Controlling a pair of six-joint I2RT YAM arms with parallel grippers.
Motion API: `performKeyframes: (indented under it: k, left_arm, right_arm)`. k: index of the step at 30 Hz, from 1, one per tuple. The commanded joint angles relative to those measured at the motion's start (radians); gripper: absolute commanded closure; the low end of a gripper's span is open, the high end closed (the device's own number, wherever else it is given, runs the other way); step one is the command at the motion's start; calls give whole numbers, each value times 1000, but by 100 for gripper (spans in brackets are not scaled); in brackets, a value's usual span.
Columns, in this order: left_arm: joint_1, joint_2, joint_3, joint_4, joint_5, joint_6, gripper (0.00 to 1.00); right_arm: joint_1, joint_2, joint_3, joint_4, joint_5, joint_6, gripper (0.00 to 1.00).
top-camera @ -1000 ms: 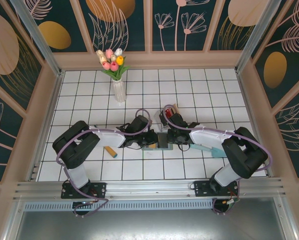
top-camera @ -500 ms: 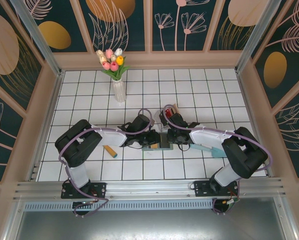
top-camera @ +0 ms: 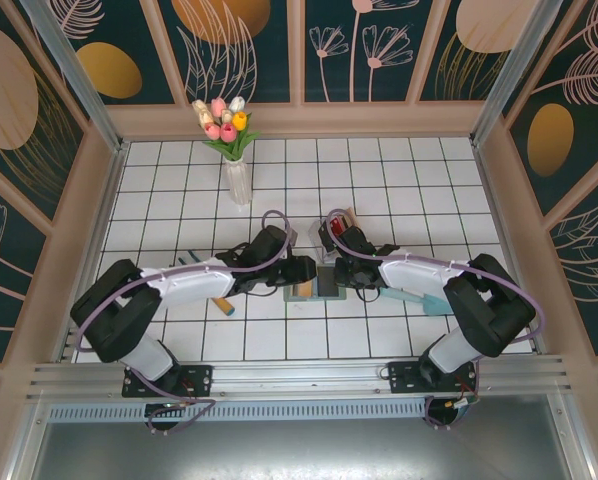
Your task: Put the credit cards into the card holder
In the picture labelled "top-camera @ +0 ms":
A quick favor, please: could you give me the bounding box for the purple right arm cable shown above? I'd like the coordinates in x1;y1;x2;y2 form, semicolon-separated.
325;208;545;430

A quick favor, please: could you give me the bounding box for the grey slotted cable duct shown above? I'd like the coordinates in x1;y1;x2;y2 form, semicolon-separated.
46;401;430;424

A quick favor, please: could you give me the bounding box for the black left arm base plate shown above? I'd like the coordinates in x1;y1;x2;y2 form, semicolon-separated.
121;363;215;399

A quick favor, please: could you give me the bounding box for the clear acrylic card box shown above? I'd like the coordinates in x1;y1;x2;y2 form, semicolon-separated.
307;207;360;266

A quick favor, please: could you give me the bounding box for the aluminium corner post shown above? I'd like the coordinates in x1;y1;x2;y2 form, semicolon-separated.
470;0;564;149
18;0;130;154

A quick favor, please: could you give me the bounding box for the grey metal sheet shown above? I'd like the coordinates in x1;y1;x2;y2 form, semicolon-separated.
28;419;588;480

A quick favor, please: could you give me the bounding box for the teal plastic scoop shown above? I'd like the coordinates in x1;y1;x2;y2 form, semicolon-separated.
378;287;453;317

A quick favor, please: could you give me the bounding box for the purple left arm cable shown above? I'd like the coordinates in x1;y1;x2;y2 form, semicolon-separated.
73;209;300;435

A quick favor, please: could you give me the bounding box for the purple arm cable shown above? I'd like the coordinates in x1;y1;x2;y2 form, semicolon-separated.
325;208;545;430
73;209;300;435

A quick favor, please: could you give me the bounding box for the aluminium front rail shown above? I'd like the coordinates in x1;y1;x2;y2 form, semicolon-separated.
26;353;573;407

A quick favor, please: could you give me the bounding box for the blue fork wooden handle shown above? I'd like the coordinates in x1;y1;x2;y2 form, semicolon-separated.
177;252;236;317

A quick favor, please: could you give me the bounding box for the artificial tulip bouquet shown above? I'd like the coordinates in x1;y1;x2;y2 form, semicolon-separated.
191;95;260;162

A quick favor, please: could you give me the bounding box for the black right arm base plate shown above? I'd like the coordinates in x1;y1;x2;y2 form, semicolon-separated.
387;360;480;395

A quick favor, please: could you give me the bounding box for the aluminium side rail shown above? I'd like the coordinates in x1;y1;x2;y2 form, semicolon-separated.
471;142;548;354
53;142;130;364

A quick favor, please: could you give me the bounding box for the white ribbed vase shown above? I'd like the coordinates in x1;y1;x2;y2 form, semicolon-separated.
223;157;254;205

